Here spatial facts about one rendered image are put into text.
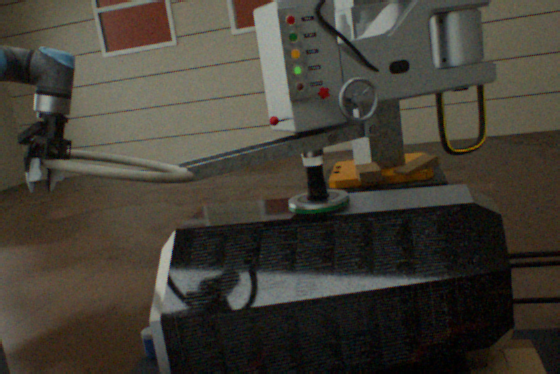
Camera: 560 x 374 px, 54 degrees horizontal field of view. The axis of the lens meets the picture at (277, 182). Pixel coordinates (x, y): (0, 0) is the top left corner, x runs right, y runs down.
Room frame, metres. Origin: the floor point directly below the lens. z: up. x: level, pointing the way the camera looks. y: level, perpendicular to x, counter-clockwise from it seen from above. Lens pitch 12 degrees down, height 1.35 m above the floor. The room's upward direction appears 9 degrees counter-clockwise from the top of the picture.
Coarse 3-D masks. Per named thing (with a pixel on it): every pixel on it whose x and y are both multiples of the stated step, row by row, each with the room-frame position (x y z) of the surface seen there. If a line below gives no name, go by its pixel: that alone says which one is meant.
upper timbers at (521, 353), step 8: (504, 352) 1.83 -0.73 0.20; (512, 352) 1.82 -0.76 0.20; (520, 352) 1.82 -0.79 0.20; (528, 352) 1.81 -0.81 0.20; (536, 352) 1.80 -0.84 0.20; (512, 360) 1.77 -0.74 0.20; (520, 360) 1.77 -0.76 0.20; (528, 360) 1.76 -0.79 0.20; (536, 360) 1.75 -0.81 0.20; (512, 368) 1.73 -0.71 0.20; (520, 368) 1.72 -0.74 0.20; (528, 368) 1.71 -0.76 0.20; (536, 368) 1.70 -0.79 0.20
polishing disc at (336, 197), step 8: (328, 192) 1.94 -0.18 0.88; (336, 192) 1.92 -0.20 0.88; (344, 192) 1.91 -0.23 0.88; (288, 200) 1.91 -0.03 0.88; (296, 200) 1.90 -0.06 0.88; (304, 200) 1.88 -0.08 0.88; (312, 200) 1.86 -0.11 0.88; (320, 200) 1.84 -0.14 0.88; (328, 200) 1.83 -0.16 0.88; (336, 200) 1.81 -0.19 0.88; (344, 200) 1.83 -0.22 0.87; (296, 208) 1.83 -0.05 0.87; (304, 208) 1.81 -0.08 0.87; (312, 208) 1.79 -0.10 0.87
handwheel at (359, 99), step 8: (352, 80) 1.78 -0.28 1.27; (360, 80) 1.79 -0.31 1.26; (368, 80) 1.80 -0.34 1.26; (344, 88) 1.77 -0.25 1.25; (368, 88) 1.80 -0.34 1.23; (376, 88) 1.81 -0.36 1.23; (344, 96) 1.77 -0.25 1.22; (352, 96) 1.78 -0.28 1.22; (360, 96) 1.78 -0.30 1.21; (376, 96) 1.81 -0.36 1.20; (360, 104) 1.78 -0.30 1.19; (376, 104) 1.81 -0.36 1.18; (344, 112) 1.76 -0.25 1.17; (360, 112) 1.79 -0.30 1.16; (352, 120) 1.77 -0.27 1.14; (360, 120) 1.78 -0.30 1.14
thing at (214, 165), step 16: (336, 128) 1.99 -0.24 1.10; (352, 128) 1.89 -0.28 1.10; (256, 144) 1.88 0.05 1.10; (272, 144) 1.90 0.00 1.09; (288, 144) 1.80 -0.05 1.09; (304, 144) 1.82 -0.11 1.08; (320, 144) 1.84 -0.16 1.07; (192, 160) 1.80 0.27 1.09; (208, 160) 1.81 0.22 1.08; (224, 160) 1.72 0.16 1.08; (240, 160) 1.74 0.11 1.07; (256, 160) 1.76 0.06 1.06; (272, 160) 1.78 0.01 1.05; (208, 176) 1.70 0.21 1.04
